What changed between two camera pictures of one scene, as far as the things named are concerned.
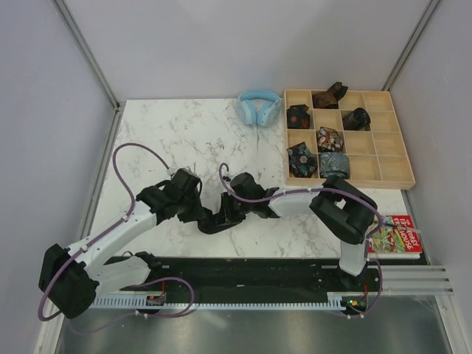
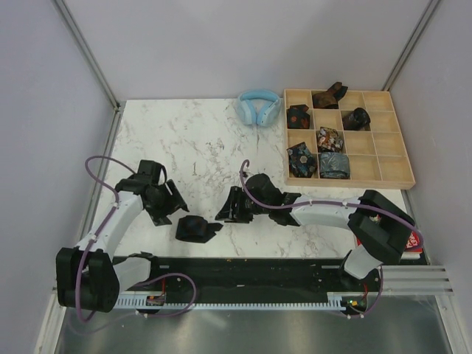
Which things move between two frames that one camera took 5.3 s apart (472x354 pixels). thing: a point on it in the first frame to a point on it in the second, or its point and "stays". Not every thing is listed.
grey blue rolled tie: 334,164 stays
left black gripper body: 191,207 to 162,203
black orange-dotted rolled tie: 298,117 stays
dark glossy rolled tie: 358,119 stays
